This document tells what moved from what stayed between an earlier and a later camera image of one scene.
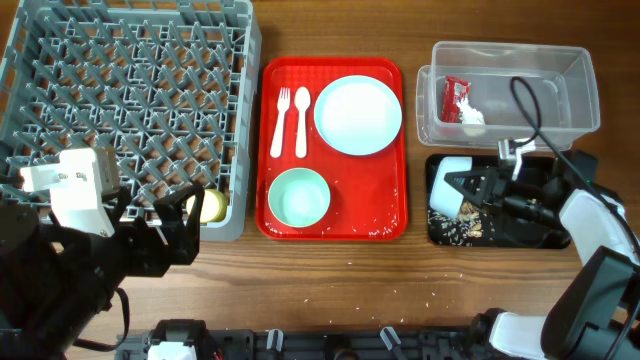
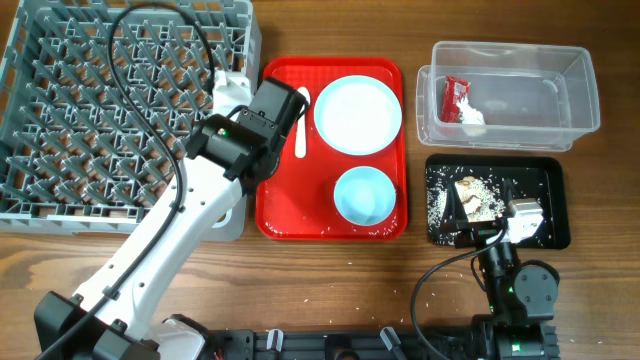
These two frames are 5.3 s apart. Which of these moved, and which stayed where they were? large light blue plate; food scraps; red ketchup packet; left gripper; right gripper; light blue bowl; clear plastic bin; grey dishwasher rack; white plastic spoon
Moved: food scraps; left gripper; light blue bowl; right gripper
Stayed: grey dishwasher rack; red ketchup packet; white plastic spoon; clear plastic bin; large light blue plate
